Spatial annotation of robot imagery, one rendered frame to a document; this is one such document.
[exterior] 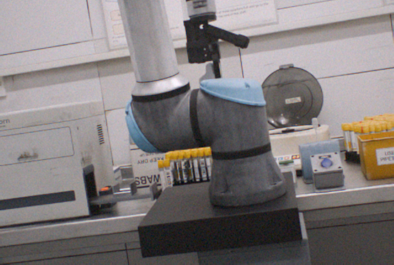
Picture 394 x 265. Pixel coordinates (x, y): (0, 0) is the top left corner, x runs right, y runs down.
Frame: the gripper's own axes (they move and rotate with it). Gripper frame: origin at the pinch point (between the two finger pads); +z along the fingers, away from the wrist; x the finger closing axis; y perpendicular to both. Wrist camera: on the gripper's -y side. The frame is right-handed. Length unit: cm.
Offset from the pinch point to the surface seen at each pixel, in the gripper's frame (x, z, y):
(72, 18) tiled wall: -58, -34, 53
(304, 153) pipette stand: -1.4, 19.1, -18.8
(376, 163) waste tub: 6.1, 22.8, -35.2
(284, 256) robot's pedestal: 50, 30, -9
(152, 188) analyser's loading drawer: 5.1, 21.8, 21.0
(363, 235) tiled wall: -54, 57, -39
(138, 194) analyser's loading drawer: 5.3, 22.8, 25.1
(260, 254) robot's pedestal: 50, 29, -5
